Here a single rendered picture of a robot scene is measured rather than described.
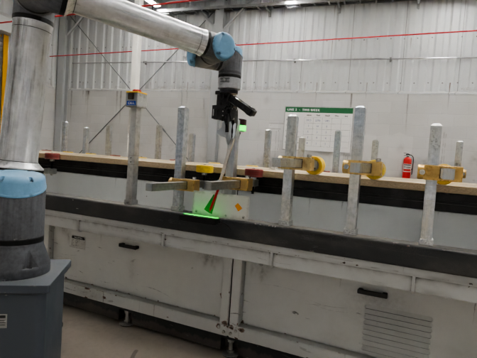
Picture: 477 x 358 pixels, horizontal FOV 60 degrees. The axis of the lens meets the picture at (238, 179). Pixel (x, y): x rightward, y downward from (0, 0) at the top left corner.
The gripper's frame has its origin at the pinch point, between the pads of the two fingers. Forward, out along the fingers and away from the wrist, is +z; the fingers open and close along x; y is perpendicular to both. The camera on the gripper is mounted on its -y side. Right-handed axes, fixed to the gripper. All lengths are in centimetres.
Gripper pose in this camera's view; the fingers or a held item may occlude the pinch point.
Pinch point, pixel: (230, 141)
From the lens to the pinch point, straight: 161.8
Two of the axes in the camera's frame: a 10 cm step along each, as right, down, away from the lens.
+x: -4.2, 0.2, -9.1
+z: -0.7, 10.0, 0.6
